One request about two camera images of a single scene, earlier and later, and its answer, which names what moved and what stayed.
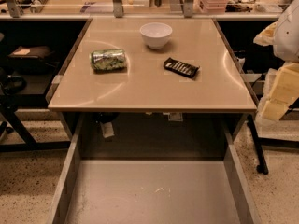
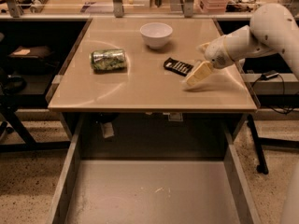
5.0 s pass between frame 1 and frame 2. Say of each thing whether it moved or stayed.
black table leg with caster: stayed
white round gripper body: moved
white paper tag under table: stayed
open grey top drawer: stayed
